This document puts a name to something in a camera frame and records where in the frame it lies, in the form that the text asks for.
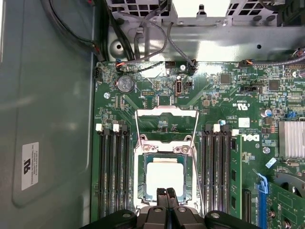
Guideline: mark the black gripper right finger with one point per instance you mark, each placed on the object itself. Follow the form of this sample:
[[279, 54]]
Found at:
[[183, 217]]

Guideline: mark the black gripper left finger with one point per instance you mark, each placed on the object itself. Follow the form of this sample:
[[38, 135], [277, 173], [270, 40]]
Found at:
[[155, 217]]

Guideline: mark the CPU with silver top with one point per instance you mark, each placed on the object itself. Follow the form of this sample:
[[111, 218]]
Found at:
[[164, 174]]

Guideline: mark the CPU socket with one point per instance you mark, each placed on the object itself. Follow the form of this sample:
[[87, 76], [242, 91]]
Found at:
[[138, 179]]

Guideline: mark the black expansion slot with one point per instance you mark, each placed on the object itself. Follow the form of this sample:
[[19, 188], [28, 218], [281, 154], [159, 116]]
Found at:
[[247, 205]]

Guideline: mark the blue expansion slot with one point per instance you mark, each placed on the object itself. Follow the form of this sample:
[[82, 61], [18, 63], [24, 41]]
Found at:
[[262, 210]]

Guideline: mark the green RAM stick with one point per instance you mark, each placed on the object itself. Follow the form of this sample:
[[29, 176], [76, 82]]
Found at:
[[236, 176]]

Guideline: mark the graphics card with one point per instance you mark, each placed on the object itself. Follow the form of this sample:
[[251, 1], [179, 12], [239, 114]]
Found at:
[[288, 202]]

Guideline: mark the green motherboard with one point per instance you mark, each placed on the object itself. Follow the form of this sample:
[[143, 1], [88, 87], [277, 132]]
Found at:
[[214, 95]]

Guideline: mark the silver finned heat sink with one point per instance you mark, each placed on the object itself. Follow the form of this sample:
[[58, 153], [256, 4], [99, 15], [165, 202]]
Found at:
[[293, 140]]

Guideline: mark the white label sticker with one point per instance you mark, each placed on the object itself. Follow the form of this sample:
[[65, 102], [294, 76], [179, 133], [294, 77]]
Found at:
[[29, 167]]

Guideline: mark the silver coin battery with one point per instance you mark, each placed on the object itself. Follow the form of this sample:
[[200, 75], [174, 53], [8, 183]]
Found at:
[[125, 84]]

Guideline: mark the black PC case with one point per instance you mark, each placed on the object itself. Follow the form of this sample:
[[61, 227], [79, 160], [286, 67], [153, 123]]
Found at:
[[47, 107]]

